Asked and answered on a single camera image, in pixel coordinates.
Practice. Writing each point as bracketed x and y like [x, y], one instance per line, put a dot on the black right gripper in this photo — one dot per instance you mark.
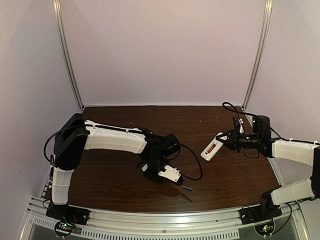
[232, 139]

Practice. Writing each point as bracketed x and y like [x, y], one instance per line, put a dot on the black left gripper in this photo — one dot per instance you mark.
[154, 177]

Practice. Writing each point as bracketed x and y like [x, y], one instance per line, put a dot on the white remote control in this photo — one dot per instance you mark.
[210, 151]

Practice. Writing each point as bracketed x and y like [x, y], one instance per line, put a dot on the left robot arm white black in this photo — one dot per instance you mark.
[78, 135]

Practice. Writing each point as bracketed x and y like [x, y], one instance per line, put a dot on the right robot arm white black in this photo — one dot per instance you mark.
[299, 151]

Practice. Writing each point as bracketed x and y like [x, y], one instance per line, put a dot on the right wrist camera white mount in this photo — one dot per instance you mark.
[238, 124]

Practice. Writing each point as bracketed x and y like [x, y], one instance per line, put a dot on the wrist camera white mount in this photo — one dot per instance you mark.
[172, 174]
[238, 124]

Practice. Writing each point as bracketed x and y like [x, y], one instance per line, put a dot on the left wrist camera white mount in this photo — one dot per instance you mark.
[172, 174]

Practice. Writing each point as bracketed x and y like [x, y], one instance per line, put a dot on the front aluminium rail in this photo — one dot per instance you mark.
[223, 224]

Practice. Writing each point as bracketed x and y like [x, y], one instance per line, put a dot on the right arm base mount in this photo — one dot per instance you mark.
[263, 215]

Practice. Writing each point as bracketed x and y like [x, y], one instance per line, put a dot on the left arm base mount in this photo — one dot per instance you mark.
[67, 217]

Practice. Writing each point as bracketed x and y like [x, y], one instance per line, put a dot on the right aluminium frame post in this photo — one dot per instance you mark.
[263, 37]

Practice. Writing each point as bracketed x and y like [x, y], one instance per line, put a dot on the aluminium frame post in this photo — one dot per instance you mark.
[66, 53]
[263, 37]

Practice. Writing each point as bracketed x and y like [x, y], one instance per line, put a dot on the left aluminium frame post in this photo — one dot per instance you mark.
[66, 53]

